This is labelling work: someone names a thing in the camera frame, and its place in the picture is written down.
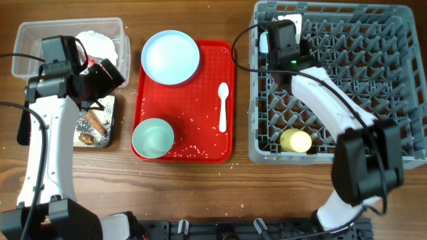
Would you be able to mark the light blue plate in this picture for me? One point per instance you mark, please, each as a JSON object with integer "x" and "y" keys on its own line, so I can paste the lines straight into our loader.
{"x": 170, "y": 57}

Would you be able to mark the white plastic spoon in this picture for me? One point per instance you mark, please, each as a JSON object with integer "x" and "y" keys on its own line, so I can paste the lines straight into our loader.
{"x": 223, "y": 93}

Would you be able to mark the brown carrot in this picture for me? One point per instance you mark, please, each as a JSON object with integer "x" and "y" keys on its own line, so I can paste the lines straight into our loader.
{"x": 94, "y": 121}

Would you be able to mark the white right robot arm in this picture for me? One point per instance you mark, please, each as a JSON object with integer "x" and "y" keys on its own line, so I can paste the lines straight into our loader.
{"x": 367, "y": 163}

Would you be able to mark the white rice pile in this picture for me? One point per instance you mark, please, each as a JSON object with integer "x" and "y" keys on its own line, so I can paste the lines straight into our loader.
{"x": 96, "y": 133}

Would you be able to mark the black food waste tray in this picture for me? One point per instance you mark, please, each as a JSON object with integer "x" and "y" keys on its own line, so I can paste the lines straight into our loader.
{"x": 100, "y": 133}

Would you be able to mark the white paper napkin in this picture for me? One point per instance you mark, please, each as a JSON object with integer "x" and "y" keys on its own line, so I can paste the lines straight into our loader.
{"x": 98, "y": 46}

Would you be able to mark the mint green rice bowl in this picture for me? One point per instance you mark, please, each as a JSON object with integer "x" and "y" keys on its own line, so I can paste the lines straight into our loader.
{"x": 152, "y": 138}

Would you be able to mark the red candy wrapper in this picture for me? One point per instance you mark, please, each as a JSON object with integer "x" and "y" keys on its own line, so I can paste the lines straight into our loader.
{"x": 94, "y": 66}

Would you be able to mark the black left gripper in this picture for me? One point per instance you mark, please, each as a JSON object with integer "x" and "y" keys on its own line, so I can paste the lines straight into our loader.
{"x": 108, "y": 84}

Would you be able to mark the clear plastic waste bin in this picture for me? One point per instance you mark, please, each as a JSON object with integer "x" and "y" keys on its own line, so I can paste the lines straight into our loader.
{"x": 30, "y": 34}

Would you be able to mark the grey dishwasher rack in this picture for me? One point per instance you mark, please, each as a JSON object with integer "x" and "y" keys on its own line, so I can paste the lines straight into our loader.
{"x": 371, "y": 52}

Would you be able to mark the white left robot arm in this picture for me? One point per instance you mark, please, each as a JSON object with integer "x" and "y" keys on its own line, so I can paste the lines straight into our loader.
{"x": 66, "y": 88}

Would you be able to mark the yellow plastic cup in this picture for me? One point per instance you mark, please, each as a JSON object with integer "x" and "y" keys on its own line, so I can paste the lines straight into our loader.
{"x": 294, "y": 140}

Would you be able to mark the dark brown food scrap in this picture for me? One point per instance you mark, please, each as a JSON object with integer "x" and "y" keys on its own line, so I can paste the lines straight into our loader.
{"x": 86, "y": 138}

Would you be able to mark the light blue small bowl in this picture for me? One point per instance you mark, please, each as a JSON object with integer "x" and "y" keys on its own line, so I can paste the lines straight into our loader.
{"x": 263, "y": 43}

